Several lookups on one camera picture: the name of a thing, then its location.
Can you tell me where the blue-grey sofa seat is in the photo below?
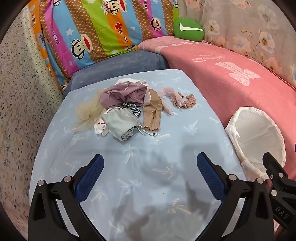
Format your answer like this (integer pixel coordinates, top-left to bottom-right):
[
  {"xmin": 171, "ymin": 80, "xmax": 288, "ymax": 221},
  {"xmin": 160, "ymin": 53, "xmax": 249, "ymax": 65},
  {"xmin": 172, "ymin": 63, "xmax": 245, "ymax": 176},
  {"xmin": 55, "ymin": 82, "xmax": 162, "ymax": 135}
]
[{"xmin": 62, "ymin": 50, "xmax": 170, "ymax": 98}]

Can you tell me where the pink sheer ribbon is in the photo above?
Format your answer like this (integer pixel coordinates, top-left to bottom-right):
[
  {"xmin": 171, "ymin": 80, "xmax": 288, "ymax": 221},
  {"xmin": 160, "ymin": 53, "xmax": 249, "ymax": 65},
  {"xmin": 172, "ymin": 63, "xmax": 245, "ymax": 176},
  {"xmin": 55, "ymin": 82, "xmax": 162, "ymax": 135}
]
[{"xmin": 159, "ymin": 86, "xmax": 178, "ymax": 115}]

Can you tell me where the purple cloth bag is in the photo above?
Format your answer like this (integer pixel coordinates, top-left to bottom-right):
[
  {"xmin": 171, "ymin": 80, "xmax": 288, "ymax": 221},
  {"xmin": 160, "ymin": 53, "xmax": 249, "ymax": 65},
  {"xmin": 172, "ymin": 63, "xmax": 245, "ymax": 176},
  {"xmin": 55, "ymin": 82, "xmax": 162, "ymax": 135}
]
[{"xmin": 99, "ymin": 83, "xmax": 148, "ymax": 109}]

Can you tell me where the tan stocking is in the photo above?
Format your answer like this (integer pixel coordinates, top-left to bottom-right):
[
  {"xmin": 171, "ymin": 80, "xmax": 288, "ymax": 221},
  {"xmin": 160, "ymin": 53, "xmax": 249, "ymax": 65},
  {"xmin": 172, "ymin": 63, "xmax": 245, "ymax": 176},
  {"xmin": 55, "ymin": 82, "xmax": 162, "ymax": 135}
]
[{"xmin": 142, "ymin": 89, "xmax": 163, "ymax": 131}]

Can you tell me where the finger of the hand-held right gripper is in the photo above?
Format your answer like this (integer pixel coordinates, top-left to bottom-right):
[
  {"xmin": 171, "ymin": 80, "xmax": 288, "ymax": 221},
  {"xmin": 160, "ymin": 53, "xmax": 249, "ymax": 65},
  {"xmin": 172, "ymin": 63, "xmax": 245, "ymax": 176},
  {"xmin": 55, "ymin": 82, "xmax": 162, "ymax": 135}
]
[{"xmin": 262, "ymin": 152, "xmax": 288, "ymax": 186}]

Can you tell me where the pink blanket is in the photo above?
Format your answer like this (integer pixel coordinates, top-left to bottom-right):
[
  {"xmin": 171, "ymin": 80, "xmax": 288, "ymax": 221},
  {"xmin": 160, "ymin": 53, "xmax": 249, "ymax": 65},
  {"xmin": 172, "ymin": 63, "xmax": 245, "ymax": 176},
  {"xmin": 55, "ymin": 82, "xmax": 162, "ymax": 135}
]
[{"xmin": 138, "ymin": 36, "xmax": 296, "ymax": 186}]

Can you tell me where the green check mark cushion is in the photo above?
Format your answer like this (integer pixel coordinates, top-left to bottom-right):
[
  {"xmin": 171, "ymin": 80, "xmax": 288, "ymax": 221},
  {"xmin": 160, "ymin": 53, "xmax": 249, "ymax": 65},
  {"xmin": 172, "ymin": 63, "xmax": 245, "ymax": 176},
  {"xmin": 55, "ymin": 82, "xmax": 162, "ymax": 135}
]
[{"xmin": 173, "ymin": 18, "xmax": 204, "ymax": 42}]

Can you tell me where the grey drawstring pouch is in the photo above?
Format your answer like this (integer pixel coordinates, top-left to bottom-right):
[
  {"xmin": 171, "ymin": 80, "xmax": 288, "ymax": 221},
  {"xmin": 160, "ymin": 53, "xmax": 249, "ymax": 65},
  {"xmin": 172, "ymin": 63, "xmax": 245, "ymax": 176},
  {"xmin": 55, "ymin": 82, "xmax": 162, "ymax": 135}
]
[{"xmin": 102, "ymin": 108, "xmax": 160, "ymax": 141}]

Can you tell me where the grey floral sheet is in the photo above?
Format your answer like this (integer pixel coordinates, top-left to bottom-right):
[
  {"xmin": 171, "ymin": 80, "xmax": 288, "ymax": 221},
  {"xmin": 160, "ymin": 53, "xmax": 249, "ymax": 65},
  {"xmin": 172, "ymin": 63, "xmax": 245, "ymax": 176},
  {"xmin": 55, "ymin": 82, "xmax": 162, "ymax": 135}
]
[{"xmin": 178, "ymin": 0, "xmax": 296, "ymax": 90}]

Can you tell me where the white glove with red trim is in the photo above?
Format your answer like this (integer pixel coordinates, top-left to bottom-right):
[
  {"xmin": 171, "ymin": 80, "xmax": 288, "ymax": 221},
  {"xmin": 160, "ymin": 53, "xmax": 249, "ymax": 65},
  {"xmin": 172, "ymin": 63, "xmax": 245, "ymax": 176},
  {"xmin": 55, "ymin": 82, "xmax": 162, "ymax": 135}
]
[{"xmin": 94, "ymin": 118, "xmax": 110, "ymax": 136}]

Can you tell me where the leopard print scrunchie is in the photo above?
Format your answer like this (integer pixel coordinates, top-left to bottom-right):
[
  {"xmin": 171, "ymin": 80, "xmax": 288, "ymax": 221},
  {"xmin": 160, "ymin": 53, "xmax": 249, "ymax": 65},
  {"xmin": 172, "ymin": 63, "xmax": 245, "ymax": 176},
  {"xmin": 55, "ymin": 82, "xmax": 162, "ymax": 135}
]
[{"xmin": 120, "ymin": 102, "xmax": 142, "ymax": 118}]

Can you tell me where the striped monkey print sheet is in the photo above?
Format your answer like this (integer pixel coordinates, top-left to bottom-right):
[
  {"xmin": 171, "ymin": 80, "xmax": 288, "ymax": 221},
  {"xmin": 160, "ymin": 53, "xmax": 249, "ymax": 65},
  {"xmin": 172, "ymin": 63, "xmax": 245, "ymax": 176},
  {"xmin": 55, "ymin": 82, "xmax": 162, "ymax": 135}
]
[{"xmin": 26, "ymin": 0, "xmax": 181, "ymax": 93}]

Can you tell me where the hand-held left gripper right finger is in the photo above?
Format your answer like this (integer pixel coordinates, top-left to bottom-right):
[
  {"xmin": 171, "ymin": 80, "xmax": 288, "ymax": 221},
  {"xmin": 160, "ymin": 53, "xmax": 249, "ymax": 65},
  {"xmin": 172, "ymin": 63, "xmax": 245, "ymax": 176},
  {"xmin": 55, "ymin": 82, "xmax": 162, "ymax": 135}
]
[{"xmin": 196, "ymin": 152, "xmax": 275, "ymax": 241}]

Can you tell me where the white lined round bin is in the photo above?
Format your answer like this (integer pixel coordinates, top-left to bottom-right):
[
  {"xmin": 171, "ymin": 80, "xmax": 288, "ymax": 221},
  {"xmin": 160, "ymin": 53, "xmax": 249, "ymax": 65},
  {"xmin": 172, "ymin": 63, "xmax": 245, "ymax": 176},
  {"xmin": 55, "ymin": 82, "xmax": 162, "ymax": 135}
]
[{"xmin": 225, "ymin": 107, "xmax": 287, "ymax": 182}]

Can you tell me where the beige tulle cloth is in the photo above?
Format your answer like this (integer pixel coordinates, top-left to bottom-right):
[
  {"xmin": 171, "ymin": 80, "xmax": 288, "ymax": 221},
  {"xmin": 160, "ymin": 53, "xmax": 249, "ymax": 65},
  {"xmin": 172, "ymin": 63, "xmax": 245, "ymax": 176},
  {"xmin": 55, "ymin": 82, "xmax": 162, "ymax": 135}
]
[{"xmin": 72, "ymin": 94, "xmax": 108, "ymax": 132}]

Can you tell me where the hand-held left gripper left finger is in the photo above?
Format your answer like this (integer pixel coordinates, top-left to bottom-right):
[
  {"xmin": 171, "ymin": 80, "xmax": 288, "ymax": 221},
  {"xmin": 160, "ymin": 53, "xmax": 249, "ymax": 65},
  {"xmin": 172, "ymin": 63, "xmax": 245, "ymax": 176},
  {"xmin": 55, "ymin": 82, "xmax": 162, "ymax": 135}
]
[{"xmin": 28, "ymin": 154, "xmax": 107, "ymax": 241}]

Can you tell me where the pink scrunchie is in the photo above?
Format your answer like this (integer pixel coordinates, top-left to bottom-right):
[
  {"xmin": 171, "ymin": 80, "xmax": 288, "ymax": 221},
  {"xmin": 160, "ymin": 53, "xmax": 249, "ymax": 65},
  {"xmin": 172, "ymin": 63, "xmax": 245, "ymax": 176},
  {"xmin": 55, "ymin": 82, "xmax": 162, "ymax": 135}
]
[{"xmin": 171, "ymin": 92, "xmax": 196, "ymax": 109}]

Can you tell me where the white cloth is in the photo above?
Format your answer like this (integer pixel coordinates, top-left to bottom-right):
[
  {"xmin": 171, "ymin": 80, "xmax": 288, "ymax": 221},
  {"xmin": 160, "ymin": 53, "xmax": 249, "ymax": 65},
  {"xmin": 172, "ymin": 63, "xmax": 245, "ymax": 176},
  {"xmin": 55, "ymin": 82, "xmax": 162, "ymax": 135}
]
[{"xmin": 116, "ymin": 78, "xmax": 149, "ymax": 87}]

